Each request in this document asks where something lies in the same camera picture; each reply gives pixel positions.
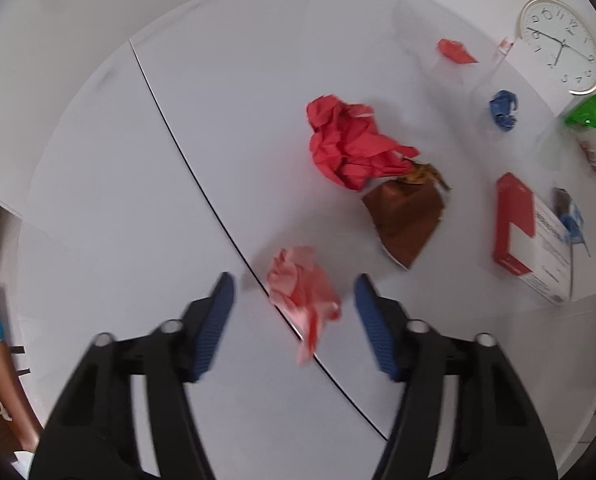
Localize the blue and white packet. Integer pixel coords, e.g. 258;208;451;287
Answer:
552;187;592;259

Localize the round white wall clock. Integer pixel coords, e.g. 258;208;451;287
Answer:
516;0;596;96

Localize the red snack packet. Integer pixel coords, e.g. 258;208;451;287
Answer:
580;137;596;174

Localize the pink paper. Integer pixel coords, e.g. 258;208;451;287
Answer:
266;246;343;367

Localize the blue crumpled wrapper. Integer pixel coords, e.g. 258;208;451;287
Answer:
489;90;522;132

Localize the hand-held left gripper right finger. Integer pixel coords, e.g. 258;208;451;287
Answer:
354;274;559;480

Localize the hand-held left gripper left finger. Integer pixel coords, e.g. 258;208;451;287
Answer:
28;272;236;480

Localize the brown foil packet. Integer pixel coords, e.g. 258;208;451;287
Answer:
362;160;453;271

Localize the red crumpled paper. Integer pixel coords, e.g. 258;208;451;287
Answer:
306;95;421;191

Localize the white card box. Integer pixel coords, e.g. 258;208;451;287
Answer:
500;40;579;117

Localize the white and red medicine box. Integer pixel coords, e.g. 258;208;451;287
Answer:
493;172;577;307

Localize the red crumpled wrapper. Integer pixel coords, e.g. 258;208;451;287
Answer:
438;38;479;66

